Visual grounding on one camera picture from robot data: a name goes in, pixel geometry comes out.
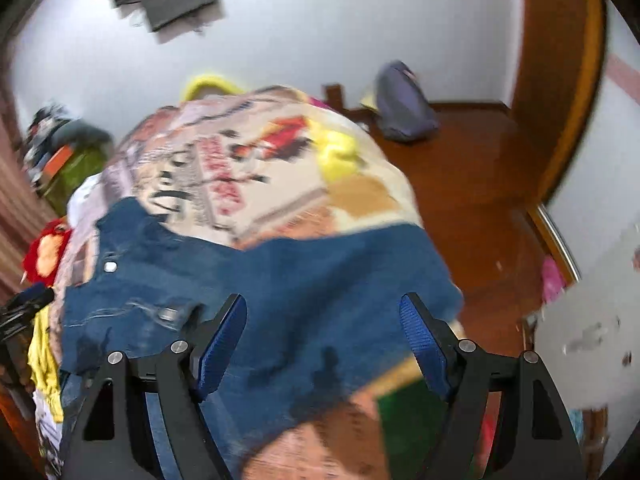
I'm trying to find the blue denim jacket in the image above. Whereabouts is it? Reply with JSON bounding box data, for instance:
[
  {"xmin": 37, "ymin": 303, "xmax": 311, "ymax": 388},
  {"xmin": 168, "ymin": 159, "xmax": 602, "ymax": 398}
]
[{"xmin": 62, "ymin": 197, "xmax": 463, "ymax": 474}]

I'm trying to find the red plush toy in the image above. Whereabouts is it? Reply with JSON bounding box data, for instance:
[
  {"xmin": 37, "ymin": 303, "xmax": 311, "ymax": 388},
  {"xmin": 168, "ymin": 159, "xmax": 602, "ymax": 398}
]
[{"xmin": 22, "ymin": 217, "xmax": 73, "ymax": 287}]

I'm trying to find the striped brown curtain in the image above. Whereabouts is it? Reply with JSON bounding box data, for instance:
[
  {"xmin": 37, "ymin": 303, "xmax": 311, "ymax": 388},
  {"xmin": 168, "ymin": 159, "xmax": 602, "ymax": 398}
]
[{"xmin": 0, "ymin": 90, "xmax": 54, "ymax": 300}]

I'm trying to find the white peeling cabinet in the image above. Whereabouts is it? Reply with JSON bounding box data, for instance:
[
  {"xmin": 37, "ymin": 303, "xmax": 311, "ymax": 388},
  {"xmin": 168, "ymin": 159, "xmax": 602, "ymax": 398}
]
[{"xmin": 535, "ymin": 224, "xmax": 639, "ymax": 410}]

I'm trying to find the orange box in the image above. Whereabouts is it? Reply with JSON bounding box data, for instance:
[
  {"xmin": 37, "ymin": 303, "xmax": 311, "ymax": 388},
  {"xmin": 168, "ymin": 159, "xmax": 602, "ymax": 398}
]
[{"xmin": 42, "ymin": 145, "xmax": 74, "ymax": 181}]

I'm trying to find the green storage box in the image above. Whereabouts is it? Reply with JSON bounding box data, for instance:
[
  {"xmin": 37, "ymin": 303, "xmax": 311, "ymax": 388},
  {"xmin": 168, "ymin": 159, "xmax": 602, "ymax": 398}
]
[{"xmin": 40, "ymin": 146, "xmax": 106, "ymax": 217}]

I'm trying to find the dark grey bag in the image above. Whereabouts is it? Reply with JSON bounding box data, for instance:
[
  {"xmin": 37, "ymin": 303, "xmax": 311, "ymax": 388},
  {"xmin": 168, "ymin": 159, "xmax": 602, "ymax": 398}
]
[{"xmin": 51, "ymin": 119, "xmax": 114, "ymax": 156}]

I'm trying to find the printed comic pattern bedsheet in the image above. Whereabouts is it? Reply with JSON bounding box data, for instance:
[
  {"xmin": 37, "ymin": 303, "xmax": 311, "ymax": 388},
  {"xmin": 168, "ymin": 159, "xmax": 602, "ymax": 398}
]
[{"xmin": 49, "ymin": 84, "xmax": 482, "ymax": 480}]

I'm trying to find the yellow pillow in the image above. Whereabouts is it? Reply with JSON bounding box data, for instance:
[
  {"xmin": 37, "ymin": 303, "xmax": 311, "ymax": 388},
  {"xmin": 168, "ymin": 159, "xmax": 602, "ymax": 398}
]
[{"xmin": 181, "ymin": 74, "xmax": 245, "ymax": 102}]

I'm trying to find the purple backpack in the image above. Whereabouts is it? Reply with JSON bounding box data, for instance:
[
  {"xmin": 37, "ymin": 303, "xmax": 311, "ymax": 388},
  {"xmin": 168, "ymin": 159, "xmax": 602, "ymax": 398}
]
[{"xmin": 374, "ymin": 61, "xmax": 439, "ymax": 143}]

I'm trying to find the brown wooden door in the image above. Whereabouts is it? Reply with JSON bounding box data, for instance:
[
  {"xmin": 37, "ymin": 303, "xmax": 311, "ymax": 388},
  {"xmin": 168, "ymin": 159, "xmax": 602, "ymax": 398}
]
[{"xmin": 511, "ymin": 0, "xmax": 606, "ymax": 208}]

